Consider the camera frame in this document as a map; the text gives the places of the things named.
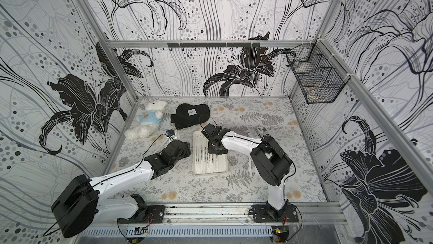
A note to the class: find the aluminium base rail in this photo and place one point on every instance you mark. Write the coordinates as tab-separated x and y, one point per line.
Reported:
211	213

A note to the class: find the white cable duct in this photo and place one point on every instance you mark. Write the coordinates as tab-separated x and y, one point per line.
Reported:
180	231

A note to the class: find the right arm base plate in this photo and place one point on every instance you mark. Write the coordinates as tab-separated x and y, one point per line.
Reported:
267	214

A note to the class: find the small remote device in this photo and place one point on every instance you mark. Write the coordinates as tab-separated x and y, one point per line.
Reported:
262	132

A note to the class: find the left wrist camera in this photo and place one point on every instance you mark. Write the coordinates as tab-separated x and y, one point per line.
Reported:
171	134

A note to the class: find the straw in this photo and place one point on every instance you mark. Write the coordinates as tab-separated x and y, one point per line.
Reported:
198	156

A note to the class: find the white storage tray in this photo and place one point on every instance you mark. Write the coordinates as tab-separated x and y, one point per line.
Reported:
211	164

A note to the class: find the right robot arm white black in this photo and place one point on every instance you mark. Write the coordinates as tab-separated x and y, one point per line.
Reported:
270	160

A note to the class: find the black cap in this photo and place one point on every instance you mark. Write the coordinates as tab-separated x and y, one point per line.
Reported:
187	115

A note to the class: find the white teddy bear blue shirt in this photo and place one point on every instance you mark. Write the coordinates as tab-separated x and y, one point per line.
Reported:
149	121

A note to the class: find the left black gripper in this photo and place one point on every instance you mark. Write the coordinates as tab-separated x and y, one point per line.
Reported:
186	150

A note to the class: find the black wall bar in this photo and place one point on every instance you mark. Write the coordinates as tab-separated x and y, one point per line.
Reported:
211	44

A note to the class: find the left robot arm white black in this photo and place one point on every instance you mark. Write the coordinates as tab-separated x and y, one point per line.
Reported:
90	200

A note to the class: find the black wire basket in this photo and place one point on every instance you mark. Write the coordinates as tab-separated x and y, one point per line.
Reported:
318	79

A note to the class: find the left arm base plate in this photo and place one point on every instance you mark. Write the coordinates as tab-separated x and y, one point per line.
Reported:
153	214

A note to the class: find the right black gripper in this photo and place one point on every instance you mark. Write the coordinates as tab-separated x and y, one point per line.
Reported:
210	133

